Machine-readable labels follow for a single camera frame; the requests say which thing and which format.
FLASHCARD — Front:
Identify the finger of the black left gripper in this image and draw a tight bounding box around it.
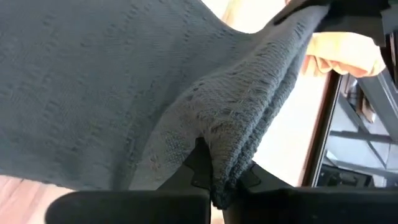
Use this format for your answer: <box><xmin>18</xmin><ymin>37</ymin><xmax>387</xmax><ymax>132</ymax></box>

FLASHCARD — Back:
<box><xmin>273</xmin><ymin>0</ymin><xmax>330</xmax><ymax>26</ymax></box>
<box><xmin>313</xmin><ymin>0</ymin><xmax>391</xmax><ymax>47</ymax></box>

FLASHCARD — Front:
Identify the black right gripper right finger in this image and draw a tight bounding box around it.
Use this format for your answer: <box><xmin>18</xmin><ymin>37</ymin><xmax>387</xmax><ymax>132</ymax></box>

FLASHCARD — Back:
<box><xmin>222</xmin><ymin>161</ymin><xmax>398</xmax><ymax>224</ymax></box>

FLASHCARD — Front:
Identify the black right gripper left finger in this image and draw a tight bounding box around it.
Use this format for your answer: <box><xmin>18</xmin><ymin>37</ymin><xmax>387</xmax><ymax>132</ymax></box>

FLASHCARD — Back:
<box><xmin>46</xmin><ymin>136</ymin><xmax>215</xmax><ymax>224</ymax></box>

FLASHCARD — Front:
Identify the grey kitchen towel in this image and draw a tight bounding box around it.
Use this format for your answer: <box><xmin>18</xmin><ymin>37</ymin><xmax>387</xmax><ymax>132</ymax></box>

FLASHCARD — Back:
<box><xmin>0</xmin><ymin>0</ymin><xmax>330</xmax><ymax>210</ymax></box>

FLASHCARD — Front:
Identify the orange towel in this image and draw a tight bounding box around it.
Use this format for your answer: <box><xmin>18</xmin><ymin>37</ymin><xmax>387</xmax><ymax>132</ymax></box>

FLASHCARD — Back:
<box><xmin>301</xmin><ymin>30</ymin><xmax>386</xmax><ymax>78</ymax></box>

